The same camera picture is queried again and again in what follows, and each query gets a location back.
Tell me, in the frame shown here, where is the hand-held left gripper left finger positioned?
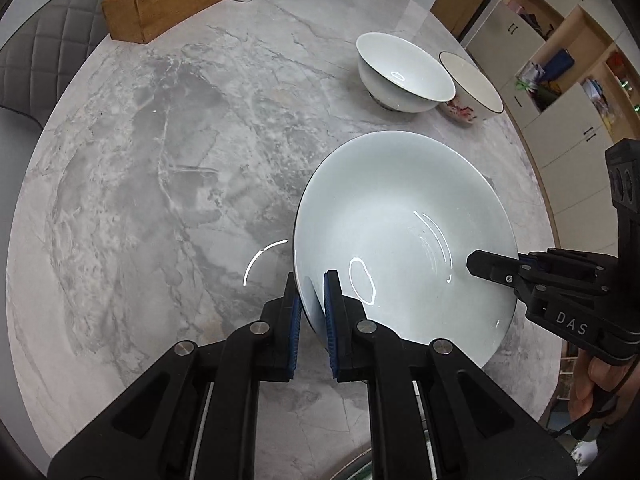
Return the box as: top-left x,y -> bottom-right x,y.
47,271 -> 303,480

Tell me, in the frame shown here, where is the pink patterned bowl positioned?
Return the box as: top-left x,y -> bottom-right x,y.
438,50 -> 504,126

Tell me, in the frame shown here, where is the white wall cabinet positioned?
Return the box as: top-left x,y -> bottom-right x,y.
462,0 -> 640,261

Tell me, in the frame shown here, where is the small white bowl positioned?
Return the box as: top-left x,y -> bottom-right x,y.
356,32 -> 457,114

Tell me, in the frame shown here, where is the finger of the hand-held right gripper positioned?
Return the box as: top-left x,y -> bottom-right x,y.
466,249 -> 608,297
520,247 -> 621,273

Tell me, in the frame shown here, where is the grey quilted chair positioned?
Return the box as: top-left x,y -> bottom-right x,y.
0,0 -> 130,131

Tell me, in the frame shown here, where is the wooden tissue box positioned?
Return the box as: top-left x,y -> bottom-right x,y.
101,0 -> 228,44

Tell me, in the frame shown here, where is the person's right hand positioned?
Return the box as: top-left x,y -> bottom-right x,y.
567,347 -> 640,426

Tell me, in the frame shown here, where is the blue bag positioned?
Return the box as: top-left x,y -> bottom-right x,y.
542,49 -> 573,83

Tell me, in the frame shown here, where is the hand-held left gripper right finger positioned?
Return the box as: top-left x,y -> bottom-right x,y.
322,269 -> 578,480

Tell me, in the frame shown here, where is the white shopping bag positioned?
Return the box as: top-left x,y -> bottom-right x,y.
515,62 -> 546,91

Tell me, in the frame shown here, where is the black cable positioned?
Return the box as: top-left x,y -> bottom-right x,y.
547,360 -> 638,441

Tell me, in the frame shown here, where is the large white bowl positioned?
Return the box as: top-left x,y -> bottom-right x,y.
292,131 -> 519,368

